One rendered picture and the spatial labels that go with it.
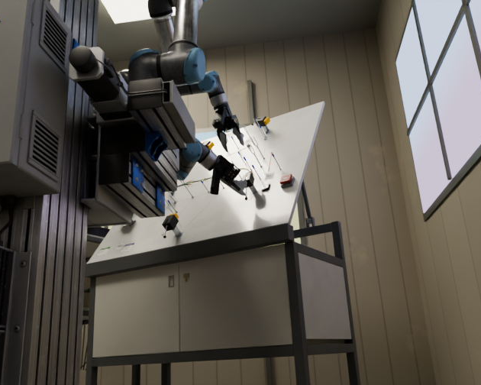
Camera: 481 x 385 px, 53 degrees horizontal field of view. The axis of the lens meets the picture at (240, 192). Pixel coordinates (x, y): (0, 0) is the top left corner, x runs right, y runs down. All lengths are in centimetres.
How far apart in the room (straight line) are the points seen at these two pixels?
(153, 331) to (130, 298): 22
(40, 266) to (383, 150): 374
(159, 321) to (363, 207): 254
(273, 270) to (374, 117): 295
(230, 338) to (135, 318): 55
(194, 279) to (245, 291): 28
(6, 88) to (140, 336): 151
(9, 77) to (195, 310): 136
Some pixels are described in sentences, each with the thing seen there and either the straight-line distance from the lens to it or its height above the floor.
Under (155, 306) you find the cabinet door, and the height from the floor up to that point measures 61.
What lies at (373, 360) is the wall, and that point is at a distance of 421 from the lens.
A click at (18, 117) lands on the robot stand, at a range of 113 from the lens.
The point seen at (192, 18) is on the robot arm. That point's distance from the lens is 186.
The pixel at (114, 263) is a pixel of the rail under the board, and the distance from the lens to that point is 250.
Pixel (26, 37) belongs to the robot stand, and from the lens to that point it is 122.
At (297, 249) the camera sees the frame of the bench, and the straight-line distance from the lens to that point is 199.
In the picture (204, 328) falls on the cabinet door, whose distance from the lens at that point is 215.
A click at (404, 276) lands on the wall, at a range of 429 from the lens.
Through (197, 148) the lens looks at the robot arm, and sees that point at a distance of 187.
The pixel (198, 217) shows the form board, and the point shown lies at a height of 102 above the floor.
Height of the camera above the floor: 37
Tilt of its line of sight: 19 degrees up
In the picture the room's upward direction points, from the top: 3 degrees counter-clockwise
